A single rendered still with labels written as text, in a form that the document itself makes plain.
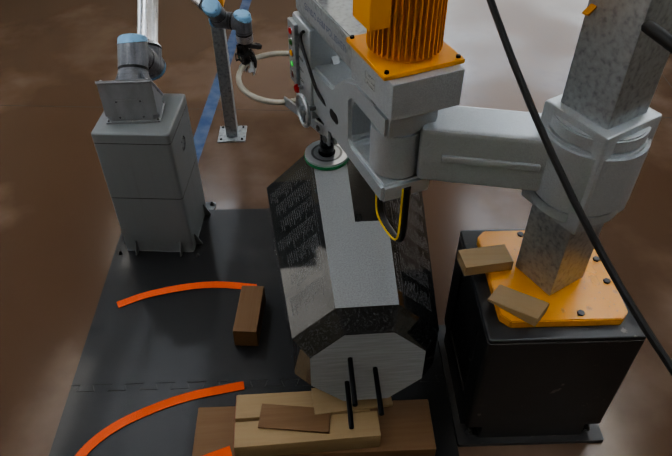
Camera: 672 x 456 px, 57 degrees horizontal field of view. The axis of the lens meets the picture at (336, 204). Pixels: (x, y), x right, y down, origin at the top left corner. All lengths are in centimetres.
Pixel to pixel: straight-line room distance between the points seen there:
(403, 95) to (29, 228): 290
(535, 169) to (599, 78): 36
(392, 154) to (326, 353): 80
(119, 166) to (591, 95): 234
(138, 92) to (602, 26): 217
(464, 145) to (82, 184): 296
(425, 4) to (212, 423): 198
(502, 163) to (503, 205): 198
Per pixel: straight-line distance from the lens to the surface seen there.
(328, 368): 251
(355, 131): 238
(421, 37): 193
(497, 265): 258
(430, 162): 217
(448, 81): 198
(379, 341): 240
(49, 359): 352
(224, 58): 430
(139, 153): 335
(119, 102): 332
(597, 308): 260
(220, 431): 293
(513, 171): 220
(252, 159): 440
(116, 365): 336
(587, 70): 207
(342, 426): 279
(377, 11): 184
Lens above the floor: 265
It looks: 41 degrees down
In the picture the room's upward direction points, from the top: straight up
